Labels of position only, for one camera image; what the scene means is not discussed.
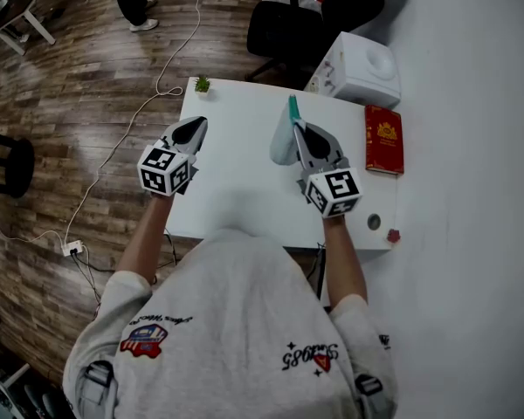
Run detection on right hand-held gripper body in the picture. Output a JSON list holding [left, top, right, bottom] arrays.
[[297, 157, 363, 220]]

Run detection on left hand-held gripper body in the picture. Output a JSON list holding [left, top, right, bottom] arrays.
[[137, 144, 200, 198]]

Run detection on clear printed zip pouch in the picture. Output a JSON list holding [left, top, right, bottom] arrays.
[[269, 94, 309, 167]]

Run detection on person's left forearm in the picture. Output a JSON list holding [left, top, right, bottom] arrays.
[[114, 192, 176, 278]]

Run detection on person's right forearm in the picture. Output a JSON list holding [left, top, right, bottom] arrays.
[[321, 214, 369, 307]]

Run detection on small green potted plant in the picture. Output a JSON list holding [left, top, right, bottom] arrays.
[[194, 75, 212, 100]]

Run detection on red packet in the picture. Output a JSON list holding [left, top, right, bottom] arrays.
[[364, 105, 406, 175]]

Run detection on white appliance box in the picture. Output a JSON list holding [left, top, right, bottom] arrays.
[[304, 31, 402, 110]]

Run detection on black office chair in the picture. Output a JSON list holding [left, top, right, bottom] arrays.
[[245, 0, 405, 89]]

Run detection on person's white printed t-shirt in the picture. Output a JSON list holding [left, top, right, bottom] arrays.
[[62, 229, 398, 419]]

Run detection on white power cable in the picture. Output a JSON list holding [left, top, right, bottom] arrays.
[[0, 201, 69, 247], [63, 0, 217, 246]]

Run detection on black power cable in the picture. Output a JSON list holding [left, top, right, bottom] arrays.
[[72, 229, 178, 305]]

